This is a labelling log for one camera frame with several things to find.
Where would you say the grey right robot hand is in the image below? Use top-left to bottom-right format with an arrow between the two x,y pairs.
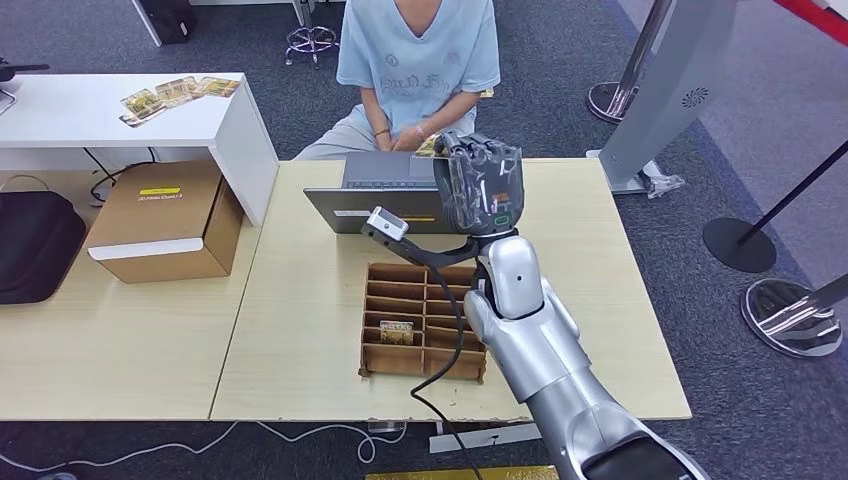
431,130 -> 526,237

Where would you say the autumn forest hotel card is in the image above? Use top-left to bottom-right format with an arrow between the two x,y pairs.
379,320 -> 415,347
195,75 -> 242,99

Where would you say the wooden card organizer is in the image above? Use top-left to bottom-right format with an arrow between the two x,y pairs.
358,262 -> 488,384

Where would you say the person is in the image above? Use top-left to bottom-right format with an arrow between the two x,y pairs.
294,0 -> 502,160

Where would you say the autumn print card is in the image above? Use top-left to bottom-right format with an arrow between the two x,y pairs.
120,87 -> 167,127
155,76 -> 200,107

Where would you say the grey laptop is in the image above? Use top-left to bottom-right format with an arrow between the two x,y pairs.
303,150 -> 458,236

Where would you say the clear plastic wrap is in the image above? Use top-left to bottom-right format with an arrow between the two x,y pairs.
635,158 -> 687,200

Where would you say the silver kiosk stand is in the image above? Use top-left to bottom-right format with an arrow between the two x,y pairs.
586,0 -> 740,197

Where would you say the chrome stool base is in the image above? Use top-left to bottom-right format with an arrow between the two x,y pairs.
286,25 -> 338,68

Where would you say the yellow floor tape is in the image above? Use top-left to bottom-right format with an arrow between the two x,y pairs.
364,465 -> 561,480

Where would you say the cardboard box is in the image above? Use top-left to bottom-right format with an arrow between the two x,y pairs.
84,158 -> 246,285

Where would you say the black computer tower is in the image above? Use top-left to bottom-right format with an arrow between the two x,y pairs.
139,0 -> 198,44

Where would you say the red barrier belt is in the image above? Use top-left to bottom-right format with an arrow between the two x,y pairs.
771,0 -> 848,48

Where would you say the white desk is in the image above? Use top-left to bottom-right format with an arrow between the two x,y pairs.
0,71 -> 281,229

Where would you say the black carrying case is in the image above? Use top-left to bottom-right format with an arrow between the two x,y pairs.
0,190 -> 89,306

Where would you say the black device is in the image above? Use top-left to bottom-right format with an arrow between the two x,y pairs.
0,58 -> 51,82

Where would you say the black camera bracket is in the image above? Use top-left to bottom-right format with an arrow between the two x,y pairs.
360,225 -> 482,270

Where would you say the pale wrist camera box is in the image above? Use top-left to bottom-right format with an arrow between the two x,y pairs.
366,206 -> 410,243

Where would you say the black camera cable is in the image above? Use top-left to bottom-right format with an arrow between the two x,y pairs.
409,258 -> 488,480

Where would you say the chrome stanchion post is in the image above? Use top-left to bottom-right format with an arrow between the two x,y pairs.
587,0 -> 674,125
740,274 -> 848,360

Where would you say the black stanchion post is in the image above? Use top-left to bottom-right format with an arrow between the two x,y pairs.
703,139 -> 848,275

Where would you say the black power cable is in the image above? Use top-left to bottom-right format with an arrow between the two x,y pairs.
84,146 -> 158,205

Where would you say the white floor cable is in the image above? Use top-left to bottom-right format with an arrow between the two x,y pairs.
0,420 -> 409,473

